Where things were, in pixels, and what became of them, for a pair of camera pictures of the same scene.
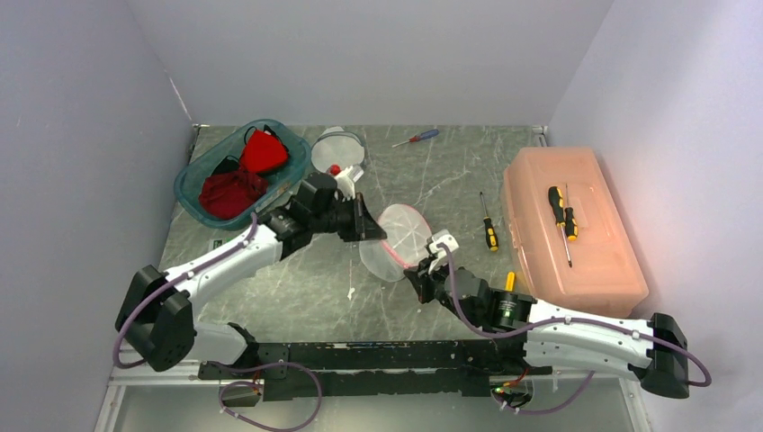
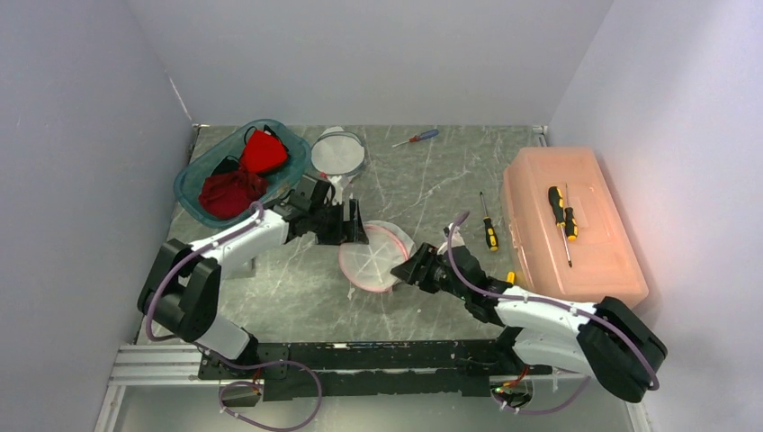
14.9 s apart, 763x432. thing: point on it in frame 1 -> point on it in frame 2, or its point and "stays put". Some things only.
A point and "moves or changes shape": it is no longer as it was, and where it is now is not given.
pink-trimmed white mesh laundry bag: [407, 236] moves or changes shape
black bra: [229, 164] stays put
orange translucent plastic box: [606, 273] stays put
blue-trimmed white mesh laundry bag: [336, 146] stays put
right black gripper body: [432, 283] -> [438, 278]
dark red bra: [226, 194] stays put
